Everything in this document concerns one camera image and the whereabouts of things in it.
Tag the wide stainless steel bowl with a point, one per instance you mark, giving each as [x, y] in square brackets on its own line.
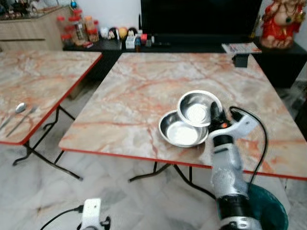
[180, 135]

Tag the small dark figurine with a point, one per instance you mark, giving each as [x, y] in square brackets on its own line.
[112, 33]

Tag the small stainless steel bowl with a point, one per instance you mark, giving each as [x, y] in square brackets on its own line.
[194, 110]

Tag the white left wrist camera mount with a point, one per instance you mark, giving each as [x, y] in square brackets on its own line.
[91, 213]

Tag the small white box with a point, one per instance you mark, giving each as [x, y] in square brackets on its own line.
[130, 42]

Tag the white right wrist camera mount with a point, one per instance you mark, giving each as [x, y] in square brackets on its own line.
[240, 128]

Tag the metal spoon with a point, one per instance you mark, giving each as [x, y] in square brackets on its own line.
[20, 108]

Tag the small dark bottle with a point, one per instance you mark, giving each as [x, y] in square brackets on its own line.
[138, 44]

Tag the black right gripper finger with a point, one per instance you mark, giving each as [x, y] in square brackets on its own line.
[213, 114]
[223, 115]

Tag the bin with green bag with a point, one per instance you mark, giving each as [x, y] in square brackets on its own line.
[271, 208]

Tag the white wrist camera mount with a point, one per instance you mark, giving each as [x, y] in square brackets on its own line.
[240, 128]
[91, 213]

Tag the blue ball ornament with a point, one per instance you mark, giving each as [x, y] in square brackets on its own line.
[73, 5]

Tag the black television console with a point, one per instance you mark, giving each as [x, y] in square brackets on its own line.
[280, 64]

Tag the red and gold figurine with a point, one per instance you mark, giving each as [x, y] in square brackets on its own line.
[280, 26]

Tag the small red cup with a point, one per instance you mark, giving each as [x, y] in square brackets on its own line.
[144, 37]

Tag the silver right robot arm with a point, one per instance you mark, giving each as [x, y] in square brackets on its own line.
[228, 172]

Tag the metal fork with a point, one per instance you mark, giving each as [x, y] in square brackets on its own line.
[19, 123]

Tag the tall red lid plastic jar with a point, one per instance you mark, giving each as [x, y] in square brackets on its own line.
[79, 28]

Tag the black flat screen television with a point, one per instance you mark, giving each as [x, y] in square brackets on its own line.
[201, 17]

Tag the small white figurine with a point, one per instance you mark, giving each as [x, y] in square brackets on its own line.
[103, 32]

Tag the small black clamp block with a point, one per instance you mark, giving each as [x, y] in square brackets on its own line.
[241, 60]

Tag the black leg frame large table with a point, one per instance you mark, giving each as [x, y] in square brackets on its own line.
[184, 177]

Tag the black haired doll figurine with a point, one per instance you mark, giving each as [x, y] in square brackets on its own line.
[133, 31]

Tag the printed magazine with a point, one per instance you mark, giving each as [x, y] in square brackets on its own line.
[241, 48]

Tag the black leg frame small table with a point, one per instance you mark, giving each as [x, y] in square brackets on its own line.
[53, 165]

